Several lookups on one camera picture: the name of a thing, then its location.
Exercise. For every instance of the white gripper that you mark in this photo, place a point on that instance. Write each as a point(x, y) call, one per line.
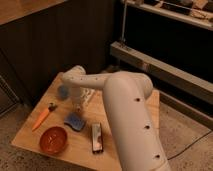
point(76, 95)

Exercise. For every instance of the clear plastic bottle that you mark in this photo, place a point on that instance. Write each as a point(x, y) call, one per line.
point(87, 95)

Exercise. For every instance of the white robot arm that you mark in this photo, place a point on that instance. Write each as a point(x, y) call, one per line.
point(124, 96)

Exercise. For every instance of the blue cup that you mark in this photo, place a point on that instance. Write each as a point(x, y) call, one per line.
point(63, 92)

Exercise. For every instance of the blue sponge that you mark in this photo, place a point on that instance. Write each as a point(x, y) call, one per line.
point(75, 121)

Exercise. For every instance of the orange toy carrot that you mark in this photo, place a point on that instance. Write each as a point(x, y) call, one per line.
point(43, 115)

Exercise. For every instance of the red bowl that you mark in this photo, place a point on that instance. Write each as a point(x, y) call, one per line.
point(53, 140)

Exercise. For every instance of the metal shelf rack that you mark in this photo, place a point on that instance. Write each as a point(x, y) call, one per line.
point(174, 49)

